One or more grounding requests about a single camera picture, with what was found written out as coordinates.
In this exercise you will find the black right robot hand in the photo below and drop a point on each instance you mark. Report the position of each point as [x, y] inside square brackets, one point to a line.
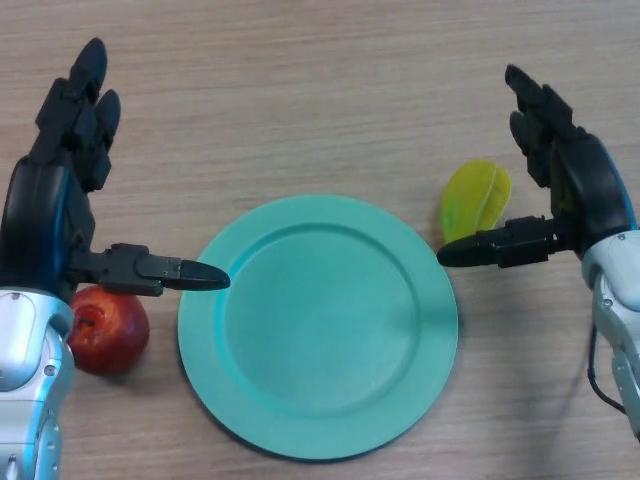
[590, 190]

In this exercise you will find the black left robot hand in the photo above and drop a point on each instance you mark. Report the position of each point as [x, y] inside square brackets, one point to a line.
[40, 225]

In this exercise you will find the yellow green starfruit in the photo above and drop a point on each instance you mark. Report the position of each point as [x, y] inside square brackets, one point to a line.
[470, 200]

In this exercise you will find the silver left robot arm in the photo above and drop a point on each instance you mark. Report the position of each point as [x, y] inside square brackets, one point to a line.
[25, 360]

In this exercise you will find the teal green round plate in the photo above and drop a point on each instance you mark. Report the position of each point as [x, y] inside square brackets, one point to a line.
[320, 330]

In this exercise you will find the red apple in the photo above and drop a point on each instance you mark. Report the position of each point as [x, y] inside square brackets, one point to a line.
[112, 335]

